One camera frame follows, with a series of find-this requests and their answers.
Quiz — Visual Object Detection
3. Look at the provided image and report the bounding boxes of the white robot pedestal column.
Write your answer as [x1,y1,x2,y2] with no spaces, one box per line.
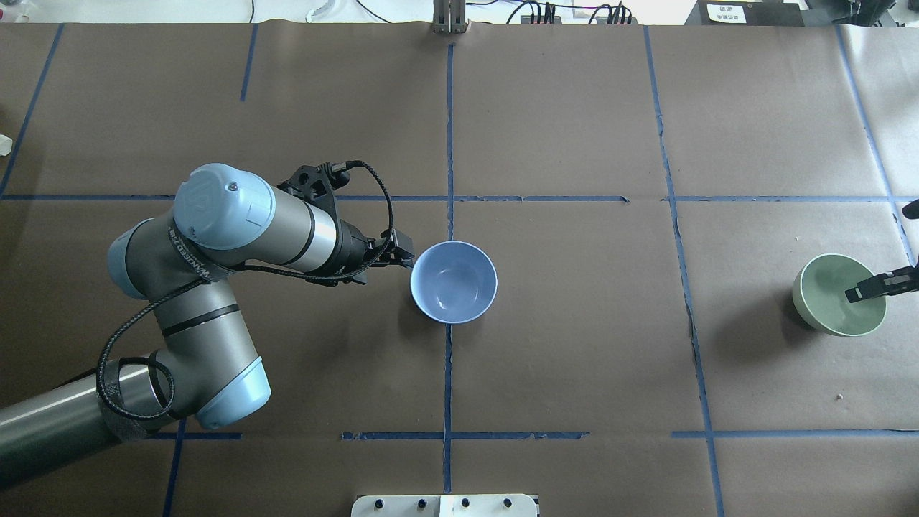
[350,493,541,516]

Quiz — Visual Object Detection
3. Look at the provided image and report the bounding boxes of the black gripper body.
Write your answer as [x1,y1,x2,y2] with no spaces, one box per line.
[332,220,394,286]

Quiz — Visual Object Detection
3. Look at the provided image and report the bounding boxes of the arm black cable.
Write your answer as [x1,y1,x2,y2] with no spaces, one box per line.
[96,159,396,421]

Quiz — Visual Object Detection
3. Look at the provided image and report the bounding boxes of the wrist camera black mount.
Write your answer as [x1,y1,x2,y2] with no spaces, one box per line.
[276,162,350,223]

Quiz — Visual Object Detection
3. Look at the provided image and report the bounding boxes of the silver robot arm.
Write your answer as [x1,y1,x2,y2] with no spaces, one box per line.
[2,160,416,490]

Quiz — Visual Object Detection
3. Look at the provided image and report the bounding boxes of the black power box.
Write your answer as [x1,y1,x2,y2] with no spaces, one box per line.
[684,1,805,27]

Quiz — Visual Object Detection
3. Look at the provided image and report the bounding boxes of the blue bowl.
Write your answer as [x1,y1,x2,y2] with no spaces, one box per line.
[409,240,499,325]

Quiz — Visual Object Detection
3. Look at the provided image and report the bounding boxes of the green bowl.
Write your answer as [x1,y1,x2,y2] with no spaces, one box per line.
[790,254,887,337]

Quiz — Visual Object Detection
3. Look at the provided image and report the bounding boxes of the aluminium frame post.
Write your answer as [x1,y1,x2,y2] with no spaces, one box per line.
[431,0,469,34]

